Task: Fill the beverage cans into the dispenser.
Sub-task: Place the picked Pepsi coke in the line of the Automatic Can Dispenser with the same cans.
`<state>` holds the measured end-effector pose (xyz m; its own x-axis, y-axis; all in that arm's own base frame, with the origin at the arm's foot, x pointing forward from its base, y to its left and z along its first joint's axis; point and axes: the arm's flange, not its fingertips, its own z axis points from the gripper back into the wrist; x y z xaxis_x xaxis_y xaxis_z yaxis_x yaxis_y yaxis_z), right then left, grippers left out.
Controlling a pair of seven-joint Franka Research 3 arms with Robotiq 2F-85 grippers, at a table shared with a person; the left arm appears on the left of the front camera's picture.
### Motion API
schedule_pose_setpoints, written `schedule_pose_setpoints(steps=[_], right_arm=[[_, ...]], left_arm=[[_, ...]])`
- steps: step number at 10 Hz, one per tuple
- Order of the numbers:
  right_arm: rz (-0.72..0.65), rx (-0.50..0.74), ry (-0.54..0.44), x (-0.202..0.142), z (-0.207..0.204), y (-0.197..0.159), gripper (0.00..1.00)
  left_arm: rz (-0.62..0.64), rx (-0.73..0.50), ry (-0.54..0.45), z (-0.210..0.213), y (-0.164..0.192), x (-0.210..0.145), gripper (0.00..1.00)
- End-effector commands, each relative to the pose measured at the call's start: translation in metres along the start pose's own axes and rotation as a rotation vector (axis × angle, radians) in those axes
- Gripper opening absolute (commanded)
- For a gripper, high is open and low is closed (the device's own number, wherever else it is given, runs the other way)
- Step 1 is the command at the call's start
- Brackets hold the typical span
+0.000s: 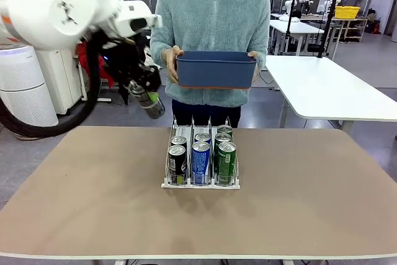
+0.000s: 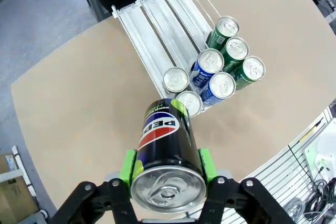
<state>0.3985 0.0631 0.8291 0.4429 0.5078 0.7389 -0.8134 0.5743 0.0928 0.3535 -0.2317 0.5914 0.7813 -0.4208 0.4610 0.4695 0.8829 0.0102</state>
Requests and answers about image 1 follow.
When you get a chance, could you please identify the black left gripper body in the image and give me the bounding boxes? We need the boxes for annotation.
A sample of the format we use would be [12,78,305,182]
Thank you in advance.
[104,34,148,86]

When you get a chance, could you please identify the dark black text beverage can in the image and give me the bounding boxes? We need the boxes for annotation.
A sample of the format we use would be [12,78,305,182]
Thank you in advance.
[136,89,166,120]

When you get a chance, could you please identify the blue plastic bin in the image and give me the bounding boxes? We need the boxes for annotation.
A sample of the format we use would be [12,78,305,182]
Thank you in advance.
[176,50,257,89]

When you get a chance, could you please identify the dark green beverage can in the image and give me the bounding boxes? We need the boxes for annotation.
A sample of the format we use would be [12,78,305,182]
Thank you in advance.
[218,141,238,185]

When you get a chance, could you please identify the blue beverage can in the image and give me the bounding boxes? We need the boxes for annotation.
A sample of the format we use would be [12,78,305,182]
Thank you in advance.
[191,141,212,185]
[194,132,212,145]

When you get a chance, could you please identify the person's right hand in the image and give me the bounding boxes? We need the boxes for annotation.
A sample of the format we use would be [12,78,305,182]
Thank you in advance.
[166,45,184,84]

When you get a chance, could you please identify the person's left hand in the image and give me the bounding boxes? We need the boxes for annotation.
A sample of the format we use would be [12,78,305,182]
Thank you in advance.
[247,50,263,84]

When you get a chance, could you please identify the orange jacket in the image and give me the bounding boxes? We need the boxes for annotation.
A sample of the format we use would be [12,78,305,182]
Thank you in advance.
[76,41,116,89]

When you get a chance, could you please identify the black trousers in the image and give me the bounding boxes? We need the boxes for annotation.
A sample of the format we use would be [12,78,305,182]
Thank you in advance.
[172,99,242,128]

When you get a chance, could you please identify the white cabinet desk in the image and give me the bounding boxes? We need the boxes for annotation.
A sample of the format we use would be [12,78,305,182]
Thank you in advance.
[35,46,84,115]

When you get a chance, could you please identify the black can with yellow base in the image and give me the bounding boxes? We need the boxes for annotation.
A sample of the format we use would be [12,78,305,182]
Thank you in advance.
[167,145,187,185]

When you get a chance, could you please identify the person in teal fleece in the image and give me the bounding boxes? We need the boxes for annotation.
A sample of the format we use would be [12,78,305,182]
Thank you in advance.
[150,0,271,106]

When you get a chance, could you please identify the white cylindrical air purifier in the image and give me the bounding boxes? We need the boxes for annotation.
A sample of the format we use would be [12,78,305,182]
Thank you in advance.
[0,44,59,141]

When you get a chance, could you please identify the black tripod stand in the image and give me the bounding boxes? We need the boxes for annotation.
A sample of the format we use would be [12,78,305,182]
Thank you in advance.
[316,0,342,58]
[284,0,299,52]

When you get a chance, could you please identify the white background table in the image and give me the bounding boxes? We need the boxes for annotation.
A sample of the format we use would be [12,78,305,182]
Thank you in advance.
[269,18,326,57]

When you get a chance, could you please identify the large white side table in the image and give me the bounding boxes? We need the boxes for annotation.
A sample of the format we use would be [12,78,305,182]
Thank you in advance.
[265,55,397,133]

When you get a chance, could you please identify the yellow plastic crate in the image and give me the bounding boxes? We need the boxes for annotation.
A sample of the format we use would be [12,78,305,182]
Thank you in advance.
[334,5,362,19]

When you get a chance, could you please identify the wooden shelf table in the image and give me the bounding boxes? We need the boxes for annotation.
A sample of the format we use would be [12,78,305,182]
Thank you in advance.
[331,16,369,42]

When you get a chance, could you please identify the black left arm cable sleeve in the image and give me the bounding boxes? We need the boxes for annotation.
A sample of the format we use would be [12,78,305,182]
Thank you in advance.
[0,34,104,139]

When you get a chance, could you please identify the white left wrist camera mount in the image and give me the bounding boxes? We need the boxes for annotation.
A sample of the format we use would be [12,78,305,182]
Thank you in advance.
[150,14,164,30]

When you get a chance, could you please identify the white wire can dispenser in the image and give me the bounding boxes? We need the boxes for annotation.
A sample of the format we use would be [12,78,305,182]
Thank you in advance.
[161,115,241,190]

